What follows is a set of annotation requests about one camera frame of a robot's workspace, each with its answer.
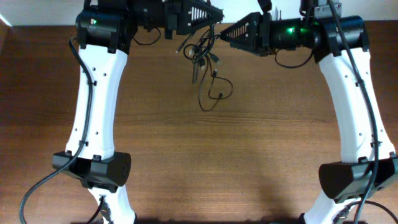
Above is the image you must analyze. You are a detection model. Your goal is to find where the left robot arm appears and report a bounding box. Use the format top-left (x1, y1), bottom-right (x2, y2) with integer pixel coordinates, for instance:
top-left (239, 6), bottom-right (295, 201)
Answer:
top-left (52, 0), bottom-right (224, 223)

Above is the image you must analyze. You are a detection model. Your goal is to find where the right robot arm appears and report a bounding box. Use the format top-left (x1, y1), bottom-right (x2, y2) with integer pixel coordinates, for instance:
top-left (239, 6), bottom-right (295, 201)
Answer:
top-left (221, 1), bottom-right (397, 224)

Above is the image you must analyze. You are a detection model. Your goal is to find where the black cable white plug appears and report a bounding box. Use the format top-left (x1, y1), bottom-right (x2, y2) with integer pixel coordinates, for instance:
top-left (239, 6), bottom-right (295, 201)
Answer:
top-left (183, 25), bottom-right (223, 112)

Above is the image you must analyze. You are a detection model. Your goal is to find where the thin black usb cable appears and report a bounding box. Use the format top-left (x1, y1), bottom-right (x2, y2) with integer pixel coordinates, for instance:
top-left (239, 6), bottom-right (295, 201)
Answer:
top-left (175, 27), bottom-right (234, 101)

